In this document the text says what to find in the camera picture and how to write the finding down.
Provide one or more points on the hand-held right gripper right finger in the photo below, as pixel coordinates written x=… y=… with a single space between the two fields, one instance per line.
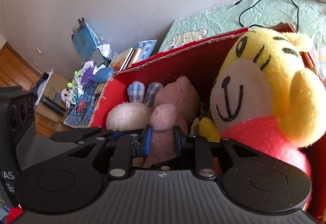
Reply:
x=177 y=142

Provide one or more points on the pink plush bear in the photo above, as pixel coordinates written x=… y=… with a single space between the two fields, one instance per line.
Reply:
x=175 y=96

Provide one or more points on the black cylinder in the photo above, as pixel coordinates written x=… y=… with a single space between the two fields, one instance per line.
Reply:
x=53 y=107

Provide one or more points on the white plush rabbit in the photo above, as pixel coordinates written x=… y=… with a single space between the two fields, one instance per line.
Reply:
x=127 y=115

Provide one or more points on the small dark mirror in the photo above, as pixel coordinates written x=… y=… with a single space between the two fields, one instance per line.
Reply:
x=96 y=56

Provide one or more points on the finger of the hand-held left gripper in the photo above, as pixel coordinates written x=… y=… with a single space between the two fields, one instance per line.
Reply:
x=84 y=135

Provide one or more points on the pale green bed sheet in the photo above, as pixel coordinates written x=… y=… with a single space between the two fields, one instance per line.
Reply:
x=216 y=17

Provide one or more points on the purple toy figure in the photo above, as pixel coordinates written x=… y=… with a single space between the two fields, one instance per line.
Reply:
x=87 y=77

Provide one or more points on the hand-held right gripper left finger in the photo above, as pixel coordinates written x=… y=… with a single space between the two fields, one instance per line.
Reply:
x=146 y=141

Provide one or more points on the red patterned cloth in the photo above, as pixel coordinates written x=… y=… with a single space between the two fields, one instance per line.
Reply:
x=14 y=213

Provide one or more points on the blue oval object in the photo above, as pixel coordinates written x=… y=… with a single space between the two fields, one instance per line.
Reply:
x=104 y=74

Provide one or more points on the green toy figure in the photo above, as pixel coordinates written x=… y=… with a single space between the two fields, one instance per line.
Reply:
x=71 y=84

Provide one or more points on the blue packaging box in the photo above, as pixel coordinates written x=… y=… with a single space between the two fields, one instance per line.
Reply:
x=85 y=40

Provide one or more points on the white toy figure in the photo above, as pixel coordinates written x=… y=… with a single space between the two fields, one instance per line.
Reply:
x=65 y=93

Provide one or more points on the stack of books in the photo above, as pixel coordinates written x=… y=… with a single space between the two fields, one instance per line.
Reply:
x=124 y=58

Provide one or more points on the white crumpled plastic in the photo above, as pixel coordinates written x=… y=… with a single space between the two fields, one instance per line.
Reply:
x=105 y=49

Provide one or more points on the red cardboard box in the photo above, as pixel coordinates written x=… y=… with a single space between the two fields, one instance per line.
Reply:
x=193 y=61

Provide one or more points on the blue and white packet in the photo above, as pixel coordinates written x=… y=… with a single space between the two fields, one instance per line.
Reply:
x=147 y=47

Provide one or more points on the yellow plush tiger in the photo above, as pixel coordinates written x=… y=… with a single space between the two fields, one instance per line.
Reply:
x=254 y=91

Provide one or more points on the brown cardboard box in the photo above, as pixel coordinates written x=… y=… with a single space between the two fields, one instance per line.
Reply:
x=57 y=84

